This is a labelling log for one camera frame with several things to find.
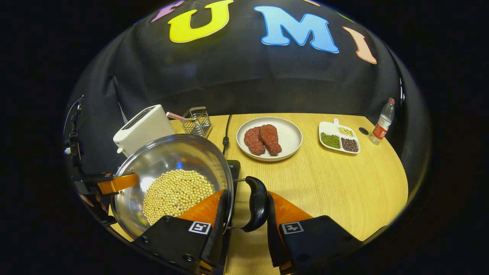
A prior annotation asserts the heap of dark red beans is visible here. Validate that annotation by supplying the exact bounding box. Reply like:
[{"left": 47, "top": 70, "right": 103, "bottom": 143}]
[{"left": 341, "top": 137, "right": 359, "bottom": 153}]

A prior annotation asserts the white toaster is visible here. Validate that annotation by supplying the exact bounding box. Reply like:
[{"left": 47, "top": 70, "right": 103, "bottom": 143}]
[{"left": 113, "top": 105, "right": 176, "bottom": 158}]

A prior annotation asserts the wire mesh basket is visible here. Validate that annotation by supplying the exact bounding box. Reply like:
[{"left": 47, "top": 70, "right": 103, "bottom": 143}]
[{"left": 181, "top": 107, "right": 212, "bottom": 137}]

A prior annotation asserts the black backdrop cloth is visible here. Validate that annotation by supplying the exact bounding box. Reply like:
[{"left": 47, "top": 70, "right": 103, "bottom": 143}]
[{"left": 65, "top": 0, "right": 424, "bottom": 184}]

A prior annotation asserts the steel pot with black handles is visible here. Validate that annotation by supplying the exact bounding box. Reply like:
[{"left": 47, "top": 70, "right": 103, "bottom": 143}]
[{"left": 110, "top": 134, "right": 269, "bottom": 240}]

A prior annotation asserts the heap of green beans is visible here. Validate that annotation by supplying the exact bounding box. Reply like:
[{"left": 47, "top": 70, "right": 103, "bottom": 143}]
[{"left": 320, "top": 132, "right": 341, "bottom": 149}]

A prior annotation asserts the clear water bottle red label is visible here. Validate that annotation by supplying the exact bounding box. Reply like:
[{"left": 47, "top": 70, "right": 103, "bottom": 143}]
[{"left": 369, "top": 97, "right": 396, "bottom": 145}]

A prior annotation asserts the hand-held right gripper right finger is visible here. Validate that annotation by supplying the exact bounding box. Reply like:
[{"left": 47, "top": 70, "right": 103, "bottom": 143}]
[{"left": 266, "top": 191, "right": 363, "bottom": 273}]

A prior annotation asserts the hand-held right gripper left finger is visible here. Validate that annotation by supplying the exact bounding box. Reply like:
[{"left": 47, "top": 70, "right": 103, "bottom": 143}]
[{"left": 134, "top": 189, "right": 230, "bottom": 275}]

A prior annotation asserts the red meat slice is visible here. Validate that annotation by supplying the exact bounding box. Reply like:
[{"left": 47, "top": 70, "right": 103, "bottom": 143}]
[
  {"left": 259, "top": 124, "right": 282, "bottom": 155},
  {"left": 244, "top": 127, "right": 266, "bottom": 156}
]

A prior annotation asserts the black induction cooktop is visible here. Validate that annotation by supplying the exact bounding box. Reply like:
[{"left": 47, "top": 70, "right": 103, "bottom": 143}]
[{"left": 223, "top": 160, "right": 241, "bottom": 222}]

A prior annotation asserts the black power cable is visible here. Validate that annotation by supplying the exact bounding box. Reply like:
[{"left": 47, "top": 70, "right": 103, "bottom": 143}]
[{"left": 222, "top": 114, "right": 233, "bottom": 158}]

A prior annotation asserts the white divided dish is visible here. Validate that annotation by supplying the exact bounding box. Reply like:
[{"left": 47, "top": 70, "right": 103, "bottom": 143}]
[{"left": 319, "top": 118, "right": 361, "bottom": 154}]

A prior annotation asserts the pile of soybeans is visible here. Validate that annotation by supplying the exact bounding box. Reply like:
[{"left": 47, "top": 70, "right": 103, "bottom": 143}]
[{"left": 142, "top": 169, "right": 215, "bottom": 226}]

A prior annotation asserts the round white plate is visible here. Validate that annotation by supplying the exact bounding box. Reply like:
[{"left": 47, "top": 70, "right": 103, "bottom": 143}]
[{"left": 236, "top": 116, "right": 303, "bottom": 162}]

